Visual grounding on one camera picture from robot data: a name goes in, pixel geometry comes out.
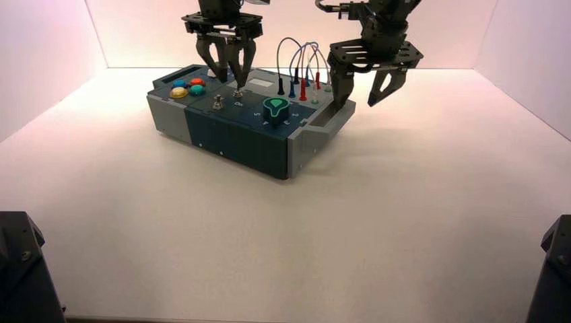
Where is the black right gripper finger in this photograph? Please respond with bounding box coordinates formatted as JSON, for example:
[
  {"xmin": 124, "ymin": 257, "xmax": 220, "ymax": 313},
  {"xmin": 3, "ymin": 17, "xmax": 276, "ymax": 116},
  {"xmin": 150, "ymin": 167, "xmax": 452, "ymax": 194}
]
[
  {"xmin": 331, "ymin": 68, "xmax": 356, "ymax": 110},
  {"xmin": 367, "ymin": 68, "xmax": 408, "ymax": 108}
]

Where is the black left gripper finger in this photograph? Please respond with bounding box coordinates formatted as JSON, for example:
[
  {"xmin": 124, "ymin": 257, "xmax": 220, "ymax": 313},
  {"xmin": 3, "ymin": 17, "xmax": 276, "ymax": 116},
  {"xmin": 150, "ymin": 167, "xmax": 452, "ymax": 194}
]
[
  {"xmin": 226, "ymin": 38, "xmax": 257, "ymax": 89},
  {"xmin": 196, "ymin": 36, "xmax": 229, "ymax": 84}
]

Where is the red jumper cable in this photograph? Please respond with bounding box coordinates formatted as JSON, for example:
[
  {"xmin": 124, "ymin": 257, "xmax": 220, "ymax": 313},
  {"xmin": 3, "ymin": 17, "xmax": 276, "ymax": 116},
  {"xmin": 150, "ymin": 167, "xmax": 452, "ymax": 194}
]
[{"xmin": 299, "ymin": 44, "xmax": 322, "ymax": 102}]

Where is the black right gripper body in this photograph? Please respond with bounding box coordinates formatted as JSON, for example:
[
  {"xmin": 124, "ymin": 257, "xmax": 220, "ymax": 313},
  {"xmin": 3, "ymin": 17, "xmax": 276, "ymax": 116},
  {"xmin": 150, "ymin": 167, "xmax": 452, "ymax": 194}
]
[{"xmin": 327, "ymin": 17, "xmax": 424, "ymax": 75}]

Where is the black jumper cable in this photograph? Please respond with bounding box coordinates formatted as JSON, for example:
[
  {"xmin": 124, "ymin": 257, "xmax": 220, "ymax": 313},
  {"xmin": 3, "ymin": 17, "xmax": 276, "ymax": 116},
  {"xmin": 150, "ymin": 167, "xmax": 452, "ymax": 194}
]
[{"xmin": 276, "ymin": 37, "xmax": 304, "ymax": 96}]

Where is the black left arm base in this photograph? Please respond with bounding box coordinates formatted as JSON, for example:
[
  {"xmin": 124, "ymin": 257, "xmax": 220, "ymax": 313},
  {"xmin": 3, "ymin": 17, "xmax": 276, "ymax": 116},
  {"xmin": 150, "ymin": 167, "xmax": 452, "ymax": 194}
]
[{"xmin": 0, "ymin": 211, "xmax": 67, "ymax": 323}]

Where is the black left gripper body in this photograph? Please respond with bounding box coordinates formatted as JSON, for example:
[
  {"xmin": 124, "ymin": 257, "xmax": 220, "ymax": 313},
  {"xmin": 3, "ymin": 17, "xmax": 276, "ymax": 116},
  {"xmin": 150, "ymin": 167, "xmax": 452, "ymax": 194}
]
[{"xmin": 182, "ymin": 0, "xmax": 263, "ymax": 41}]

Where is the blue jumper cable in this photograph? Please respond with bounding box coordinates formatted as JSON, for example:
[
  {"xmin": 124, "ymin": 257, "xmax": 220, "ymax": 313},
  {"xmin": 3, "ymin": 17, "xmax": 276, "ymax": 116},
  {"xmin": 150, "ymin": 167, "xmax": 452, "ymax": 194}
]
[{"xmin": 288, "ymin": 42, "xmax": 319, "ymax": 99}]

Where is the green and black rotary knob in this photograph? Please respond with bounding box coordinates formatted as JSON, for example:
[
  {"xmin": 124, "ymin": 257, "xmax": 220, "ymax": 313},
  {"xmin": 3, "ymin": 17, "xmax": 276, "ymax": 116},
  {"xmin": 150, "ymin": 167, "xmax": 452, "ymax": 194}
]
[{"xmin": 263, "ymin": 97, "xmax": 292, "ymax": 127}]

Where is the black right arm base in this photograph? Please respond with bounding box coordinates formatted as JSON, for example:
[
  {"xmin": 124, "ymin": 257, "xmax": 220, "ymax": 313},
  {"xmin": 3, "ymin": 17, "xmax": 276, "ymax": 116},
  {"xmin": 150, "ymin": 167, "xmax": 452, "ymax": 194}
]
[{"xmin": 525, "ymin": 215, "xmax": 571, "ymax": 323}]

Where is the gray and teal control box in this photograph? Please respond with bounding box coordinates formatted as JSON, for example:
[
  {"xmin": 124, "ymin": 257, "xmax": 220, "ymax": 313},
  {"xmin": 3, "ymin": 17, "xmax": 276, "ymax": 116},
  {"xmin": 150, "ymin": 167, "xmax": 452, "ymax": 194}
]
[{"xmin": 147, "ymin": 63, "xmax": 358, "ymax": 181}]

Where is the white jumper cable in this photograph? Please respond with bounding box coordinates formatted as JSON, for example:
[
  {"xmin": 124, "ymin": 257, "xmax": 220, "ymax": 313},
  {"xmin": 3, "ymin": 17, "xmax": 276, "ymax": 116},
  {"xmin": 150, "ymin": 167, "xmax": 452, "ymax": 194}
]
[{"xmin": 308, "ymin": 46, "xmax": 333, "ymax": 105}]

